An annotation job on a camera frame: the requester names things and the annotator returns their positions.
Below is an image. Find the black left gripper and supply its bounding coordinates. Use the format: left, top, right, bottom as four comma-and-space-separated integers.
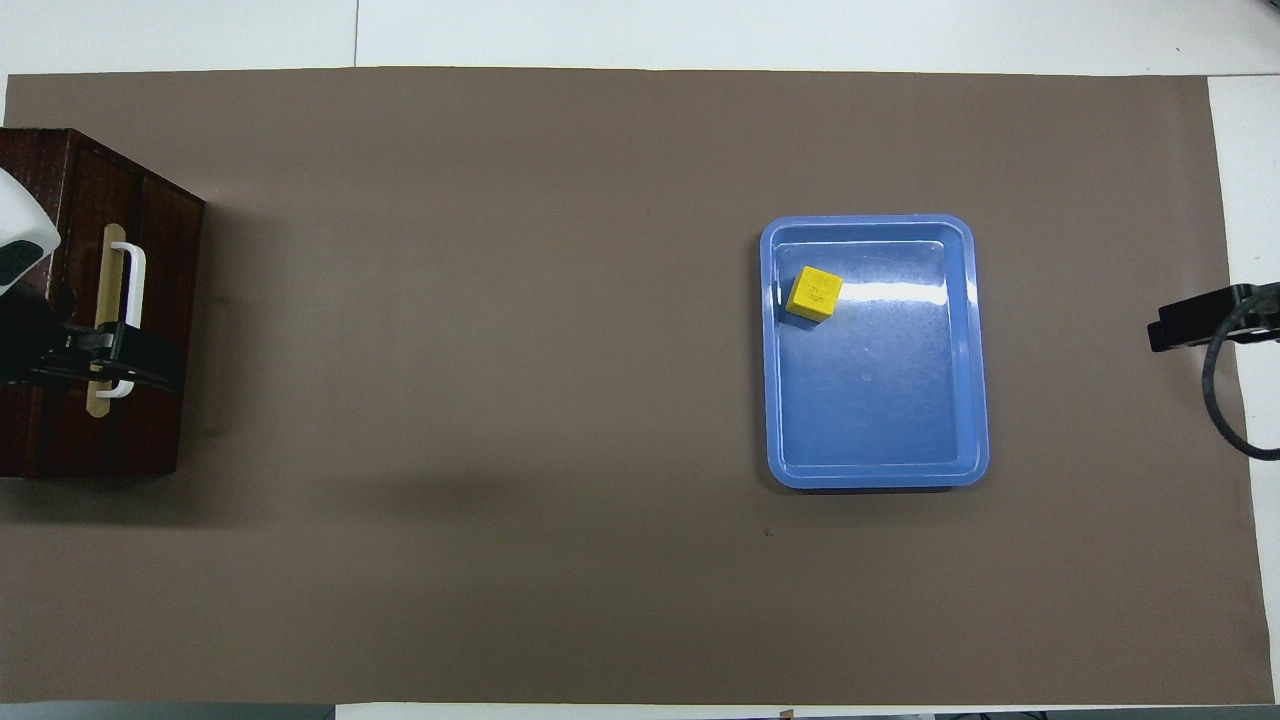
0, 285, 187, 394

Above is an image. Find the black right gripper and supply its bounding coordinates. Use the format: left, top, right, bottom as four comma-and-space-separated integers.
1147, 282, 1280, 354

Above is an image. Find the wooden drawer with white handle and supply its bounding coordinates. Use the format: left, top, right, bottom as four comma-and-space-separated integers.
30, 128, 151, 477

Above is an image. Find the yellow cube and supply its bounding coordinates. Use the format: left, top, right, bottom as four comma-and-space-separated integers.
785, 265, 845, 325

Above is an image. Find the dark brown wooden cabinet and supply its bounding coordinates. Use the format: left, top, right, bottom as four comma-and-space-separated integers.
0, 127, 207, 478

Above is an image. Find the blue plastic tray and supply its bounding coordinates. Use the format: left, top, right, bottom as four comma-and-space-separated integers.
758, 213, 991, 491

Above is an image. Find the brown table mat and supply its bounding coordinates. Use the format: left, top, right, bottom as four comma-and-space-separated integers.
0, 65, 1276, 707

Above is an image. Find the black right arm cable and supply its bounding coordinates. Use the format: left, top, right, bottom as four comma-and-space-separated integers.
1203, 298, 1280, 462

